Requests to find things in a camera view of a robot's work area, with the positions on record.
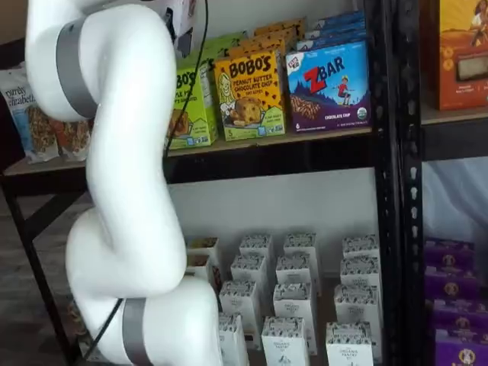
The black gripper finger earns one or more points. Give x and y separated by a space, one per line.
185 43

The black metal shelf rack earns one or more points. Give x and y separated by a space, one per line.
413 190
267 164

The yellow Bobo's oat bites box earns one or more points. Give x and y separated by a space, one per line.
251 95
274 36
267 47
282 24

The orange-label Purely Elizabeth granola bag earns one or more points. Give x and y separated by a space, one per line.
72 141

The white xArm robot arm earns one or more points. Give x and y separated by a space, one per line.
126 152

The white patterned small boxes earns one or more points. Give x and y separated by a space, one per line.
327 301

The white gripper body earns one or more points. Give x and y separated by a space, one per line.
183 15

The orange cardboard food box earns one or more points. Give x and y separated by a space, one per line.
461 57

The purple food box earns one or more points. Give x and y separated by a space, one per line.
461 319
451 286
450 254
463 354

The green Bobo's apple pie box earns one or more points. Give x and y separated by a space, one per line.
190 129
228 40
213 53

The blue-label Purely Elizabeth granola bag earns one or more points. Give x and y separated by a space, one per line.
26 122

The blue ZBar chocolate chip box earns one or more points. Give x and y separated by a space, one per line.
339 19
335 30
328 91
331 42

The white plastic sheet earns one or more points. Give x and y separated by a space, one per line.
453 202

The yellow-label Purely Elizabeth box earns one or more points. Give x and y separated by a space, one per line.
196 264
202 244

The white Organic Pantry box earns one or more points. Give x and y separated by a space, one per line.
248 269
360 246
300 244
237 304
360 271
230 343
291 302
293 269
348 346
256 246
282 343
354 304

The light wooden shelf board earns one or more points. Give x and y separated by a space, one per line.
453 115
267 143

